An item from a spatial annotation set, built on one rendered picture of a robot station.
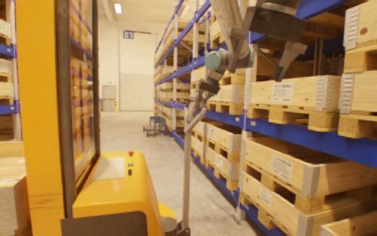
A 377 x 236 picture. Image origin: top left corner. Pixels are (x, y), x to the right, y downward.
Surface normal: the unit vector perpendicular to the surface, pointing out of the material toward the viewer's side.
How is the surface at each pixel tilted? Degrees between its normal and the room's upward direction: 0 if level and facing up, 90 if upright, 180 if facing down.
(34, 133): 90
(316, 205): 90
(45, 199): 90
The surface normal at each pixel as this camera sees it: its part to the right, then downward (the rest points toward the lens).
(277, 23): 0.10, 0.51
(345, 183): 0.28, 0.11
